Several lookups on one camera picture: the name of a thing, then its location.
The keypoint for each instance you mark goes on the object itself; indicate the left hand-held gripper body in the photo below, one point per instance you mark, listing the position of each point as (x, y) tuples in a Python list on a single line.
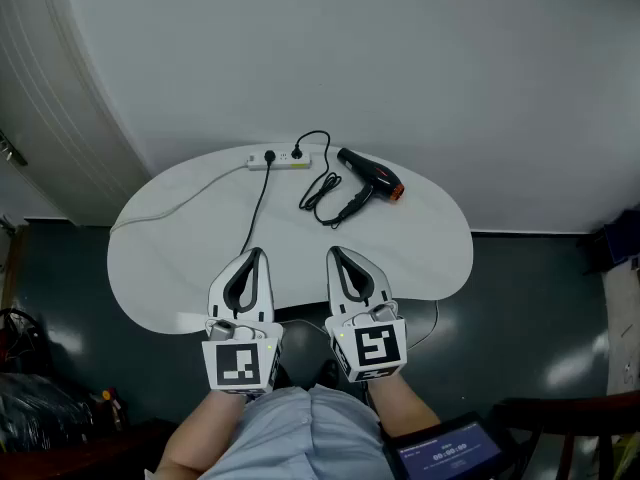
[(237, 363)]

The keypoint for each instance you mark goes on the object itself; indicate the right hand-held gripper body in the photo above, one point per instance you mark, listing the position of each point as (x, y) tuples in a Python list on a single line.
[(372, 345)]

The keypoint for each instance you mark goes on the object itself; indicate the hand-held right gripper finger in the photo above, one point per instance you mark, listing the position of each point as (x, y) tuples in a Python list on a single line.
[(335, 288), (381, 288)]

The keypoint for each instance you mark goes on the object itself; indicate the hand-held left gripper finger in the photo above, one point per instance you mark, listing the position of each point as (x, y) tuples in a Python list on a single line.
[(217, 298), (266, 293)]

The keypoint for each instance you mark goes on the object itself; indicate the white power strip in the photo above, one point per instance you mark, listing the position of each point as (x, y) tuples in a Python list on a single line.
[(257, 163)]

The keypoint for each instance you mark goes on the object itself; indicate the person's left forearm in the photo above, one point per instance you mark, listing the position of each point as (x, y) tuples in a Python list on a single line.
[(195, 428)]

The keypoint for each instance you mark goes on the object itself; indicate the person's right forearm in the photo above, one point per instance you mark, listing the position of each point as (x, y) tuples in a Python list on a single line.
[(400, 403)]

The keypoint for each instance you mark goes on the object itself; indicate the black hair dryer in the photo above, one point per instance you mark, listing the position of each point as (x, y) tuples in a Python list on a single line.
[(375, 173)]

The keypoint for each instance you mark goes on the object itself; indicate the black round power plug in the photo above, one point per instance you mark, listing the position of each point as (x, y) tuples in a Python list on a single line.
[(269, 156)]

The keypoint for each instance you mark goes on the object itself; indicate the black table base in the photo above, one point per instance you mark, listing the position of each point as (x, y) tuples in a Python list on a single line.
[(300, 348)]

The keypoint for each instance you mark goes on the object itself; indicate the person's light blue shirt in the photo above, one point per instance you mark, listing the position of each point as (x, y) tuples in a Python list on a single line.
[(300, 438)]

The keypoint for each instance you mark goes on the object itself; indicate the black tablet with blue screen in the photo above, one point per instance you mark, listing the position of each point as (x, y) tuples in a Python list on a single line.
[(445, 455)]

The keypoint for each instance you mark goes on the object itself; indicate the dark brown wooden furniture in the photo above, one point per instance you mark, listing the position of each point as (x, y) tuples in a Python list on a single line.
[(75, 453)]

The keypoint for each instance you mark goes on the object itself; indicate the brown wooden chair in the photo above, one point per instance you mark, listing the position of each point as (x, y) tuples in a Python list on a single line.
[(550, 410)]

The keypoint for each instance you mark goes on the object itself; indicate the black plastic bag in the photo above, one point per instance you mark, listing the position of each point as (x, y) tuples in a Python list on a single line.
[(35, 408)]

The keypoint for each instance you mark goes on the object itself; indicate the dark blue box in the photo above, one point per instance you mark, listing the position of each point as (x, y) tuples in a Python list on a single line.
[(617, 243)]

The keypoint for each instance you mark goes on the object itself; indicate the white door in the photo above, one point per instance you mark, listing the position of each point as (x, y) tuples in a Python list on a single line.
[(50, 93)]

